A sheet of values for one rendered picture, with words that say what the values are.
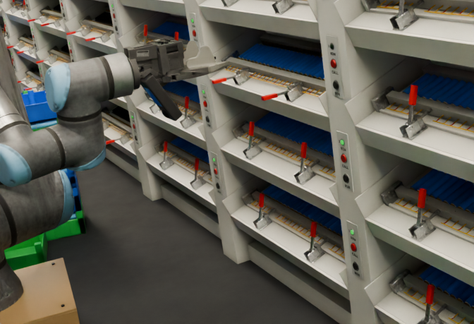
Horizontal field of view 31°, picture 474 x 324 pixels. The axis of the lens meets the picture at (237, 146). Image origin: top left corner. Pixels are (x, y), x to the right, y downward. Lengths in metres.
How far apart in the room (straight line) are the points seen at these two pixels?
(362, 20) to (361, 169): 0.30
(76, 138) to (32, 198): 0.38
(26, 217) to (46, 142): 0.40
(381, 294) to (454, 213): 0.31
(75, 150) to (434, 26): 0.75
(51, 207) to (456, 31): 1.12
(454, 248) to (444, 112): 0.24
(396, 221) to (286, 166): 0.46
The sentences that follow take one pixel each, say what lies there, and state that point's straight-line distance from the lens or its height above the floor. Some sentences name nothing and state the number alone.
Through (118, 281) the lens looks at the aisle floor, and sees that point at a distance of 2.50.
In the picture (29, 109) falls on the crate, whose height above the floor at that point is 0.44.
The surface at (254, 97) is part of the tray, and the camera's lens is 2.08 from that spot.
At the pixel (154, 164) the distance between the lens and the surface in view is 2.96.
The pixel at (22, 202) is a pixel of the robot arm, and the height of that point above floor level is 0.37.
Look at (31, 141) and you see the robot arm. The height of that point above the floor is 0.59.
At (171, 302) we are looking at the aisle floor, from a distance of 2.32.
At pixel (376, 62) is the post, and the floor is 0.65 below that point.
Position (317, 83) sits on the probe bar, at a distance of 1.88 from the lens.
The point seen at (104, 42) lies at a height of 0.55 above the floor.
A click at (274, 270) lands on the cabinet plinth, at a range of 2.35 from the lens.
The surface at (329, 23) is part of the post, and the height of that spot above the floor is 0.74.
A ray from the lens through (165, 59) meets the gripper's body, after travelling 1.79.
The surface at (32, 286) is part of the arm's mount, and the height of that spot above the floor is 0.16.
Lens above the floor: 1.01
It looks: 16 degrees down
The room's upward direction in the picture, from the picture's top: 8 degrees counter-clockwise
